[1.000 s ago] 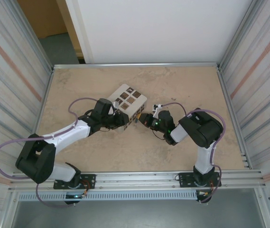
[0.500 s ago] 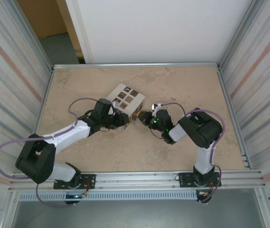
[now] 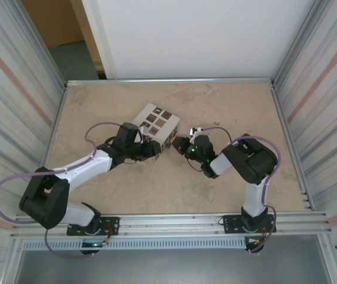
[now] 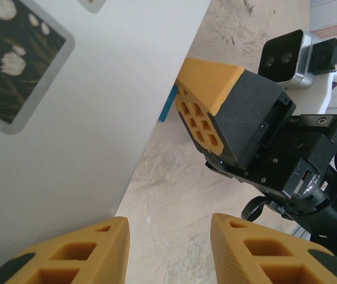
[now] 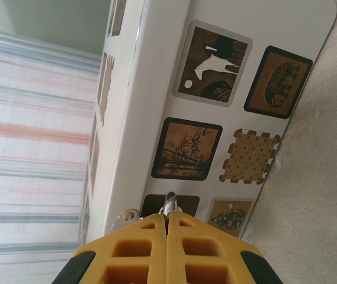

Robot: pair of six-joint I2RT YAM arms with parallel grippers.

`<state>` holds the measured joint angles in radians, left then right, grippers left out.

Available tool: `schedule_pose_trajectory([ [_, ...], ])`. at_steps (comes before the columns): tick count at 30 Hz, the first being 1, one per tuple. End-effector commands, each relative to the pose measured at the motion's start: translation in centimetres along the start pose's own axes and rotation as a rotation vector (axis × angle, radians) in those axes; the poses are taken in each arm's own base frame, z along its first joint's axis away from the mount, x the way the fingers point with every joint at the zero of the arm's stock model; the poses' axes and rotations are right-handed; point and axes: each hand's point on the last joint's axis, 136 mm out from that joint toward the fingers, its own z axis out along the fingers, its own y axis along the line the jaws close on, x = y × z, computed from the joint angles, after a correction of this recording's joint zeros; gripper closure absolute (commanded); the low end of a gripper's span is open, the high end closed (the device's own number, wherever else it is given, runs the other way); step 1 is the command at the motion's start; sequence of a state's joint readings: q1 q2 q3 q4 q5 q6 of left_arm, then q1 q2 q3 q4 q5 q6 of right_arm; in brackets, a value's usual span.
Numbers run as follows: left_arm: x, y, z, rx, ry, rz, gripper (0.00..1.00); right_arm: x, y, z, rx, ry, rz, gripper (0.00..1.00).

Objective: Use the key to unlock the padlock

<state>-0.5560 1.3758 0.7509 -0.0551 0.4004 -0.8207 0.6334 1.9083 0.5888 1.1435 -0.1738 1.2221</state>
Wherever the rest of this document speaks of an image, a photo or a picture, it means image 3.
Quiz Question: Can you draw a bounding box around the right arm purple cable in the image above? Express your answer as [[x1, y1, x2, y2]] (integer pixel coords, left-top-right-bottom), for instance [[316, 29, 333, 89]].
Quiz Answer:
[[202, 126, 281, 254]]

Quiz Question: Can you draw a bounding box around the aluminium upright post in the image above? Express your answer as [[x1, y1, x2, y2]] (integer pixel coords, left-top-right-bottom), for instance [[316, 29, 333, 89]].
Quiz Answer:
[[273, 0, 323, 89], [20, 0, 70, 92]]

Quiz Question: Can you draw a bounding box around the aluminium table edge rail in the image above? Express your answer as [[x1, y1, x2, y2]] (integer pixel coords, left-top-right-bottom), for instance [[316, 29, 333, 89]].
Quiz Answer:
[[27, 87, 68, 214], [270, 85, 316, 212], [66, 77, 275, 87]]

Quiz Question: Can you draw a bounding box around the translucent corrugated enclosure panel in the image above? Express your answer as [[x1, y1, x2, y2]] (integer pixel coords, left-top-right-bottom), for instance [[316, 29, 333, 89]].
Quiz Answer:
[[0, 0, 65, 284], [274, 0, 337, 284]]

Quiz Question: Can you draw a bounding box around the white lock activity box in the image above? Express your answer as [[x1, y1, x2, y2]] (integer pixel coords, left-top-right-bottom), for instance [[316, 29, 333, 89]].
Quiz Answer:
[[131, 102, 181, 154]]

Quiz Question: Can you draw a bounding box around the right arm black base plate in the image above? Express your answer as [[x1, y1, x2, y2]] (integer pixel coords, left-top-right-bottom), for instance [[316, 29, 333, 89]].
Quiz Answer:
[[222, 214, 275, 234]]

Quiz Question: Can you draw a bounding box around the white flat board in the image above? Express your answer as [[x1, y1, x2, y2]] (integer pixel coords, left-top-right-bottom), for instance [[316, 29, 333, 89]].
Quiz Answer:
[[81, 0, 317, 80]]

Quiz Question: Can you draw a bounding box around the grey slotted cable duct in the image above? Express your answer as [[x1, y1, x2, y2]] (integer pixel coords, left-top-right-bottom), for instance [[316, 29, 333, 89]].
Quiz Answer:
[[23, 238, 248, 251]]

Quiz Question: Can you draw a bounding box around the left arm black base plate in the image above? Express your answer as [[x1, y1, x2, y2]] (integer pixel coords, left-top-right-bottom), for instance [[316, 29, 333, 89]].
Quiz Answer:
[[67, 217, 120, 237]]

